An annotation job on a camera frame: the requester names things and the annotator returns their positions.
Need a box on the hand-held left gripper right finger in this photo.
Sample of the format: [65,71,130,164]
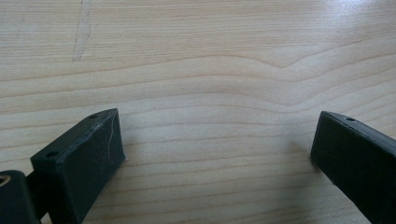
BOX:
[309,110,396,224]

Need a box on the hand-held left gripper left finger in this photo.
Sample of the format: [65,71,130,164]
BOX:
[30,107,127,224]

